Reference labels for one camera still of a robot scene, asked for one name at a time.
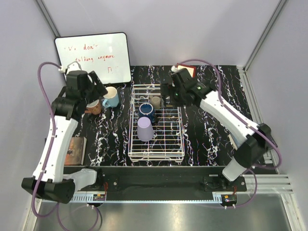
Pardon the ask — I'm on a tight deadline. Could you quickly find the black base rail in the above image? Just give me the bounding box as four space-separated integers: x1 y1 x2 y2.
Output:
79 167 252 194

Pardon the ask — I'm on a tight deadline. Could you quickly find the red and cream book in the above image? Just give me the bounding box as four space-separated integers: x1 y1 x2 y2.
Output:
176 64 196 77

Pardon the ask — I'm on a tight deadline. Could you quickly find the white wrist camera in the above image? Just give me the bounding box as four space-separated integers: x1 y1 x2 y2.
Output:
59 61 81 74
171 66 180 73

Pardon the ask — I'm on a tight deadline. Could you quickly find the dark blue ceramic mug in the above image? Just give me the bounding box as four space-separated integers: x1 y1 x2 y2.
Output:
138 103 155 123

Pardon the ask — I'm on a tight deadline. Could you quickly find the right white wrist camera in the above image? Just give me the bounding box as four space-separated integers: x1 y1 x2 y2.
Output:
171 66 180 73

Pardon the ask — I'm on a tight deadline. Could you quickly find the white slotted cable duct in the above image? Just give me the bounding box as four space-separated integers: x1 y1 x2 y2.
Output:
70 191 232 204

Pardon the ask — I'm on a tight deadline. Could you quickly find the dark Tale of Two Cities book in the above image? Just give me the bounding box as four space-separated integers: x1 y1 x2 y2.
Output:
44 137 87 167

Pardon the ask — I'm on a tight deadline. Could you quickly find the beige ceramic mug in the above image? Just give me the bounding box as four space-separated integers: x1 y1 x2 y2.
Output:
149 96 161 110

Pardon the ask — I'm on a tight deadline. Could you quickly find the lavender plastic cup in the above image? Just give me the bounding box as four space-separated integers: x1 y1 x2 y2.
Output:
137 116 154 142

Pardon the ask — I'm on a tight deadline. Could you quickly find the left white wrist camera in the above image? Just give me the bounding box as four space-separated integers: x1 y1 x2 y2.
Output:
59 61 81 74

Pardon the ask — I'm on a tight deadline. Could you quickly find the salmon pink floral mug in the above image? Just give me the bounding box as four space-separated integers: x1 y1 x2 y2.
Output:
85 100 102 115

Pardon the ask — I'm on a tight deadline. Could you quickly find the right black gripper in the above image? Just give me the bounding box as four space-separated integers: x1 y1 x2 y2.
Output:
160 83 191 108

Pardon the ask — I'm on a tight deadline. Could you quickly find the white wire dish rack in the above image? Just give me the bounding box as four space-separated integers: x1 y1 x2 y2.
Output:
128 84 185 163

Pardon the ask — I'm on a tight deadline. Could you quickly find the white dry-erase board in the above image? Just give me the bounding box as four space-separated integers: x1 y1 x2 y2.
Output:
54 32 131 84

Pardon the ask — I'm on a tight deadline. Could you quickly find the dark blue book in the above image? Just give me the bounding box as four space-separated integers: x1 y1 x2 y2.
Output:
265 124 278 149

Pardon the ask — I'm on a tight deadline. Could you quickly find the light blue ceramic mug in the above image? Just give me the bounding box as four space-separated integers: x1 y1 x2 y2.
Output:
102 87 119 108

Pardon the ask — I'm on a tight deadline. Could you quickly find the light blue paperback book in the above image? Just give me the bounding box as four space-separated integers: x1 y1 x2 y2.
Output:
228 134 241 149

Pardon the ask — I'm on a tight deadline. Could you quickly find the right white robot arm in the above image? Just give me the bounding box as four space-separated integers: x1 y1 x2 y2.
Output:
160 69 271 191

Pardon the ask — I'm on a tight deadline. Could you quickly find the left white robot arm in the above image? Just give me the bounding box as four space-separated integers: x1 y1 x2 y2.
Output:
21 70 107 204

